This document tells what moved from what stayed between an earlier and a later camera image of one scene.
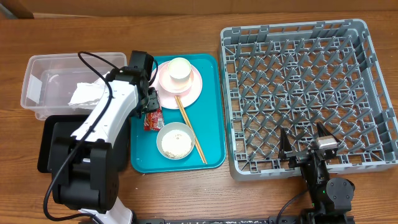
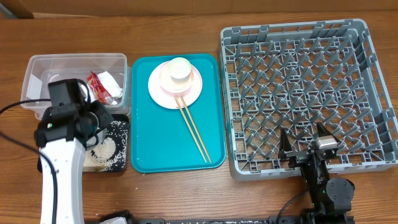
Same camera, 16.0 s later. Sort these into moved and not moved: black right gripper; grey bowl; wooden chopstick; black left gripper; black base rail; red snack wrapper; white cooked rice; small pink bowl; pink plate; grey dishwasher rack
Moved: white cooked rice; grey bowl; red snack wrapper; black left gripper
Not moved: grey dishwasher rack; pink plate; small pink bowl; black right gripper; black base rail; wooden chopstick
